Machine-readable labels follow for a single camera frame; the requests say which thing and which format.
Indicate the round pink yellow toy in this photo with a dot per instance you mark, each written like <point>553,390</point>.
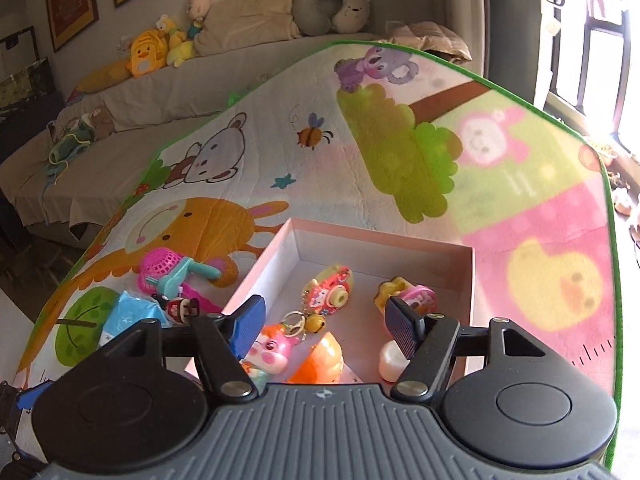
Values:
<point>415,297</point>

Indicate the beige covered sofa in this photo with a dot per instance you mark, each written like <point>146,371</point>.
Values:
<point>150,95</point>

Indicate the grey neck pillow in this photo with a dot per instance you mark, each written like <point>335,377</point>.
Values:
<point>315,7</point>

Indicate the large framed red picture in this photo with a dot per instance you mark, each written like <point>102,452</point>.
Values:
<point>70,0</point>

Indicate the black framed picture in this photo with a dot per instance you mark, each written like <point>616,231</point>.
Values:
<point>20,44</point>

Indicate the green knitted cloth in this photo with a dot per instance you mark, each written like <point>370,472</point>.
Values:
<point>70,142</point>

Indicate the cream plastic capsule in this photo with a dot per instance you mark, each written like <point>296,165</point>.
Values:
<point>392,366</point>

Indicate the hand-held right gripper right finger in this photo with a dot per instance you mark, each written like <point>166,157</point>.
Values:
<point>402,330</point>

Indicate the white bear plush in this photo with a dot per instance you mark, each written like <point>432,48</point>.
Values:
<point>352,12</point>

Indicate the green frog figure toy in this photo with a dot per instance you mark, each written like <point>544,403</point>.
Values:
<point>272,352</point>

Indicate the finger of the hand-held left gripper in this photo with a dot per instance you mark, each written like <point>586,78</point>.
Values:
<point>32,394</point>

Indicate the brown bear plush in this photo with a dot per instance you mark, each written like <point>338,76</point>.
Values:
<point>103,121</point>

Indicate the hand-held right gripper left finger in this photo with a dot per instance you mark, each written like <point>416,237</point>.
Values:
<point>248,325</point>

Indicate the beige pillow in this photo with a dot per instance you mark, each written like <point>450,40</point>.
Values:
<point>250,15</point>

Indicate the window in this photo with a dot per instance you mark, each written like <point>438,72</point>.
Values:
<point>595,60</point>

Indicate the pink cardboard box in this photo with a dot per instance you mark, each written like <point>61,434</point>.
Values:
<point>360,255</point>

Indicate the magenta plastic toy piece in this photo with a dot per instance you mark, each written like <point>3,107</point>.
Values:
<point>200,301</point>

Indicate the yellow duck plush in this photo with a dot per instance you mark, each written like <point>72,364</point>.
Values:
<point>175,45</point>

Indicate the beige quilted blanket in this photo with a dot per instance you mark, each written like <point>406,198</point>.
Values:
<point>430,40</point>

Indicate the yellow duck backpack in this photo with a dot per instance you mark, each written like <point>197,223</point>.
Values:
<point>146,55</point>

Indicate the red orange capsule ball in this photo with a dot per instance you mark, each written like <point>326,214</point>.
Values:
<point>320,362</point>

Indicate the dark glass cabinet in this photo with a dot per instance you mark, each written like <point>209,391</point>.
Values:
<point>25,85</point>

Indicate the plush doll with brown hair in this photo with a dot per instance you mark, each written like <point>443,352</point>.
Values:
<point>196,15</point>

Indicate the cartoon printed play mat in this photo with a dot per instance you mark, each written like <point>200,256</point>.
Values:
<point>350,160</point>

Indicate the blue wipes packet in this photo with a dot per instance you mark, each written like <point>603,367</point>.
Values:
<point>125,317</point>

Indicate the teal plastic toy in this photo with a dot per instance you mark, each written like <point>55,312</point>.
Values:
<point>187,270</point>

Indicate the long yellow plush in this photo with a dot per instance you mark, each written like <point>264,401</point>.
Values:
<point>102,77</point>

